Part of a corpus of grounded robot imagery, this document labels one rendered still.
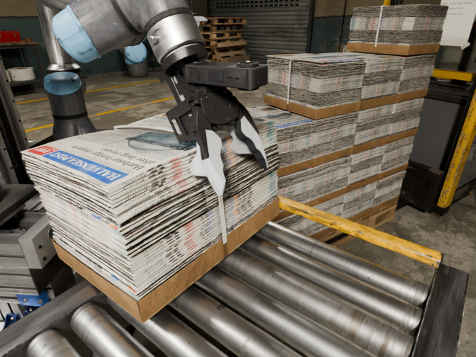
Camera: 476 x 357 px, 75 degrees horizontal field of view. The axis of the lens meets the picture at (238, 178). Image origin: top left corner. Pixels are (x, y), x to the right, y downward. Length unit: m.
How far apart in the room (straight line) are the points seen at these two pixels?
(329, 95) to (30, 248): 1.19
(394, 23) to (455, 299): 1.48
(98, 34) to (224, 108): 0.21
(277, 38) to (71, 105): 8.07
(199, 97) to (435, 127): 2.25
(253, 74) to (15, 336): 0.51
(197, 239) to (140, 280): 0.11
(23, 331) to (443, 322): 0.64
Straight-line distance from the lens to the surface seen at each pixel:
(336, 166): 1.64
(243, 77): 0.40
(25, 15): 7.81
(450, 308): 0.65
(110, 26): 0.52
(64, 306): 0.62
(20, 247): 0.90
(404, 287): 0.66
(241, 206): 0.60
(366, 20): 2.01
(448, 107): 2.53
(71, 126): 1.29
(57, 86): 1.27
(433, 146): 2.61
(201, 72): 0.44
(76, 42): 0.54
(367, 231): 0.72
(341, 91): 1.50
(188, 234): 0.51
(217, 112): 0.45
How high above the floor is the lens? 1.22
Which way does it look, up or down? 27 degrees down
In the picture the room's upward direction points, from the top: straight up
